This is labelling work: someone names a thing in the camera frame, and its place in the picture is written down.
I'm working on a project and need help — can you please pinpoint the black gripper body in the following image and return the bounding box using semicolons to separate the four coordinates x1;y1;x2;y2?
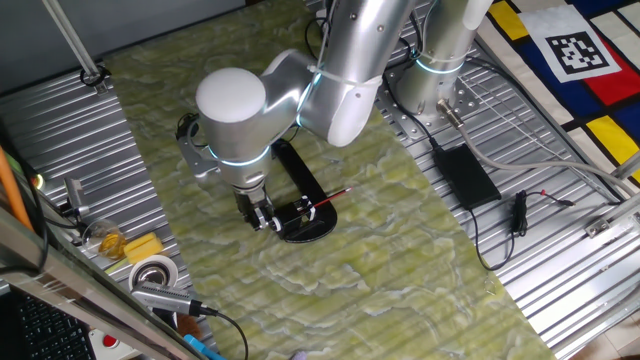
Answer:
232;186;274;224

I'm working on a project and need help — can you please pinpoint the black crank pencil sharpener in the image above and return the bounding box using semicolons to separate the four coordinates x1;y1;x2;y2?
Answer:
269;195;318;236

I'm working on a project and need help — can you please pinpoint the black C-clamp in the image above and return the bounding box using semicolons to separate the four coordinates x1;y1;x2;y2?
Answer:
269;138;339;245

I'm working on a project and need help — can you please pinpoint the red pencil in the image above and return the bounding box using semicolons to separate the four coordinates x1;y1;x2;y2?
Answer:
312;187;354;209

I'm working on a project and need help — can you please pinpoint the green marble pattern mat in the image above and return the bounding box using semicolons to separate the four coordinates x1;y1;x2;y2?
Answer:
102;0;559;360

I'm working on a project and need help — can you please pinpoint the yellow sponge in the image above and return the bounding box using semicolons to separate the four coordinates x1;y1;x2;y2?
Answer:
122;231;166;266

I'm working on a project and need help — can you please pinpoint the white tape roll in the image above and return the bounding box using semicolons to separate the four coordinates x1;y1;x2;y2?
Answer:
127;253;180;292

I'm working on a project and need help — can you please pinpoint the brown round object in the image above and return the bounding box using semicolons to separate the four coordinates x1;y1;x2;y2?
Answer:
175;313;205;342

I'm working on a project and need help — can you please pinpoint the blue plastic item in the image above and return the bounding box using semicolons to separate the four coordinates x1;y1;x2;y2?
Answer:
182;333;227;360

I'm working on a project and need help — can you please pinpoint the glass beaker yellow liquid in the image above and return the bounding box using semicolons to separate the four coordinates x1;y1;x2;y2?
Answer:
81;218;129;262

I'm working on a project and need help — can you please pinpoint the red emergency stop box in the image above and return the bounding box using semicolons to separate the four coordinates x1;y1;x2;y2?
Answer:
88;327;144;360

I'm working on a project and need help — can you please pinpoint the black power adapter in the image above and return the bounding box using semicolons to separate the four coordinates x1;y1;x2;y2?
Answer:
431;143;503;211

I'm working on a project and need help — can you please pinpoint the black keyboard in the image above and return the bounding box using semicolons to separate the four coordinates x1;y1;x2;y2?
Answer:
12;292;97;360

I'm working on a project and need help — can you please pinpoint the orange pole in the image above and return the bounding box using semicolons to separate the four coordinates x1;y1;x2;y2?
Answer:
0;144;35;234

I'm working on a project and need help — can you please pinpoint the fiducial marker board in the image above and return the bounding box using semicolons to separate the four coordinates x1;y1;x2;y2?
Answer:
477;0;640;187

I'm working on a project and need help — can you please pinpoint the white marker tag paper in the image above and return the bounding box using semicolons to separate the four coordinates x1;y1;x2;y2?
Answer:
517;3;623;85

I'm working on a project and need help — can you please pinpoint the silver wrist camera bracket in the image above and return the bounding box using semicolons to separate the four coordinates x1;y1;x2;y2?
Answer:
174;113;221;180

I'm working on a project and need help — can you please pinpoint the black camera cable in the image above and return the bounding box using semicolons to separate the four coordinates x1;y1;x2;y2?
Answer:
199;305;250;360

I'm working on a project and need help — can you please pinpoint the silver depth camera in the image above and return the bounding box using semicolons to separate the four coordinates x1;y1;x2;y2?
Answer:
129;279;205;318

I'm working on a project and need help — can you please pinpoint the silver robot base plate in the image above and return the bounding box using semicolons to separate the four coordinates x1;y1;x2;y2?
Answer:
377;63;482;145

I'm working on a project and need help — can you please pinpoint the black power cord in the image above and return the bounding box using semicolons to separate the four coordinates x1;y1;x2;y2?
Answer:
382;69;441;150

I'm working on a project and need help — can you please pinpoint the small grey camera stand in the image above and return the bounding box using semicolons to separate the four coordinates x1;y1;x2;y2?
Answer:
59;176;92;219

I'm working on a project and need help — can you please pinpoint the aluminium frame bar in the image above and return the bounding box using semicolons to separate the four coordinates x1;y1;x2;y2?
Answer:
0;204;206;360

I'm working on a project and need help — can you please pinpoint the aluminium pole with bracket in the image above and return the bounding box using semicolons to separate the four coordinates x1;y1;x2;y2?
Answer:
41;0;112;97

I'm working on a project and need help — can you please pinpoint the black bundled adapter cable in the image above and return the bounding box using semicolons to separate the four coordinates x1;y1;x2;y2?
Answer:
468;188;576;273

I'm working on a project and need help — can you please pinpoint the thick grey robot cable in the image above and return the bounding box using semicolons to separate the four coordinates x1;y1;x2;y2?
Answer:
435;98;640;197

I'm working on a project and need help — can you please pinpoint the aluminium corner frame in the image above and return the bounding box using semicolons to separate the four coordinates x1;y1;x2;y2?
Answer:
583;149;640;239

